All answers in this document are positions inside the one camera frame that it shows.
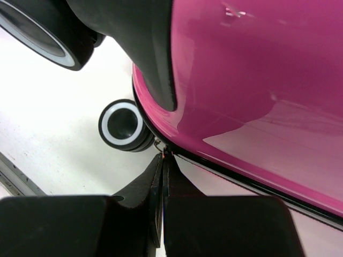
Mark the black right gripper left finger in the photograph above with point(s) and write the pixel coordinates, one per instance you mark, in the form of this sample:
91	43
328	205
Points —
127	223

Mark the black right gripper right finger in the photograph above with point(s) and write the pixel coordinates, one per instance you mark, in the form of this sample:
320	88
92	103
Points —
195	224

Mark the pink hard-shell suitcase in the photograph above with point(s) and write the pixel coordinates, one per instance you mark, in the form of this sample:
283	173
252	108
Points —
251	90

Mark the aluminium front rail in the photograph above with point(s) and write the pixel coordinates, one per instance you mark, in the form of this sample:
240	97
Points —
16	181

